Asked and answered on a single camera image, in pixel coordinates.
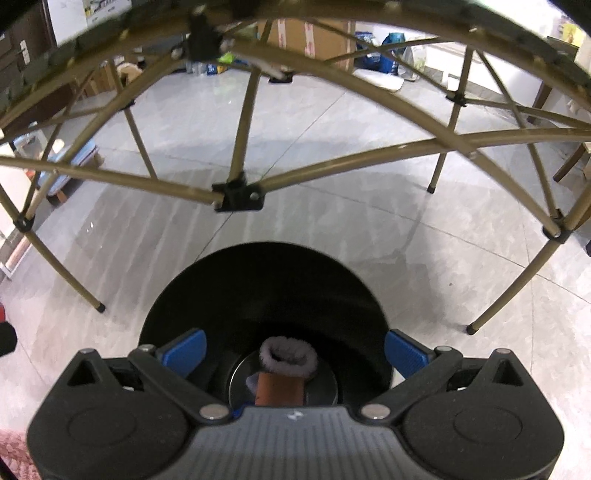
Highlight large taped cardboard box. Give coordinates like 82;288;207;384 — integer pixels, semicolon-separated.
265;18;356;72

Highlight tan slatted folding table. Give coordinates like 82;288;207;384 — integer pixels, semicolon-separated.
0;0;591;335

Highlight white flat board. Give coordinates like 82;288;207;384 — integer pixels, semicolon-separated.
353;68;406;93

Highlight pink and cream sponge block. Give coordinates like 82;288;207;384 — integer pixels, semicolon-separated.
254;370;305;407

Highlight blue plastic bag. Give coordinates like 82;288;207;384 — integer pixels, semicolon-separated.
381;32;408;75
355;31;384;70

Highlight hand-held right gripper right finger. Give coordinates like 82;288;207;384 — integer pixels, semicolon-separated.
360;329;525;423

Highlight pink fluffy fabric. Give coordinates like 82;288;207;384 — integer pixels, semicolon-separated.
0;429;33;480

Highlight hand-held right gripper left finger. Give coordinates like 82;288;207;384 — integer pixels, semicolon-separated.
67;329;232;422

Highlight black round bin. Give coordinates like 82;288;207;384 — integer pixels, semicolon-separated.
137;242;394;407

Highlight dark brown door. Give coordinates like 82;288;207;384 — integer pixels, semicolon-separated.
0;9;61;125

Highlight dark wooden chair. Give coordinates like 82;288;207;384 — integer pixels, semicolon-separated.
553;141;591;183

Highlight blue pet feeder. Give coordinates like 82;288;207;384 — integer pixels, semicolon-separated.
14;134;105;204

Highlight dark wooden side table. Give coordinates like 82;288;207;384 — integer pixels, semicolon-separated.
526;78;555;125

